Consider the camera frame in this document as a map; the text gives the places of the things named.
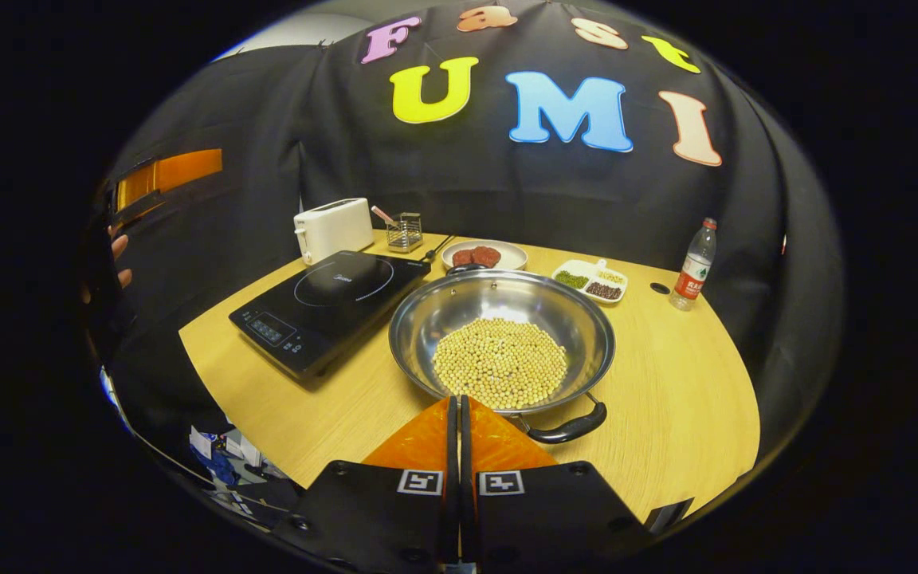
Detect white toaster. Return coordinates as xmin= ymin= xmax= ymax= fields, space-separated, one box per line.
xmin=293 ymin=198 xmax=375 ymax=265

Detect steel pot with black handles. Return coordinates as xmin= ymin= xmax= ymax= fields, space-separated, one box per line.
xmin=388 ymin=263 xmax=617 ymax=445

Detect blue and white clutter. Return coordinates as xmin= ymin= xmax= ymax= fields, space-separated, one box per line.
xmin=100 ymin=367 xmax=304 ymax=527

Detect white round plate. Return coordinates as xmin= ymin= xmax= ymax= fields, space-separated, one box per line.
xmin=441 ymin=239 xmax=529 ymax=273

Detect soybeans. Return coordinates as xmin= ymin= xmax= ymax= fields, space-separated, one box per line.
xmin=432 ymin=317 xmax=569 ymax=411

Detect wire mesh utensil holder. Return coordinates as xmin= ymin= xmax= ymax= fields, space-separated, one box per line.
xmin=386 ymin=212 xmax=425 ymax=254

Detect clear plastic water bottle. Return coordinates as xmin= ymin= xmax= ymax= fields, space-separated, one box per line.
xmin=669 ymin=218 xmax=719 ymax=312

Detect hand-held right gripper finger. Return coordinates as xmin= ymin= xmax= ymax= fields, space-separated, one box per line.
xmin=272 ymin=396 xmax=460 ymax=571
xmin=460 ymin=395 xmax=655 ymax=571

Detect white divided dish of beans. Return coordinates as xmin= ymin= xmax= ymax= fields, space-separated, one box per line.
xmin=551 ymin=258 xmax=629 ymax=305

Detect black power cable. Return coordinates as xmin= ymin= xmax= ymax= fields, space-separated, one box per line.
xmin=421 ymin=234 xmax=457 ymax=264

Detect black induction cooktop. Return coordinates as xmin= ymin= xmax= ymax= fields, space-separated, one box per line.
xmin=228 ymin=250 xmax=433 ymax=380

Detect black backdrop cloth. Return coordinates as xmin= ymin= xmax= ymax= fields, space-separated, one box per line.
xmin=96 ymin=0 xmax=842 ymax=447

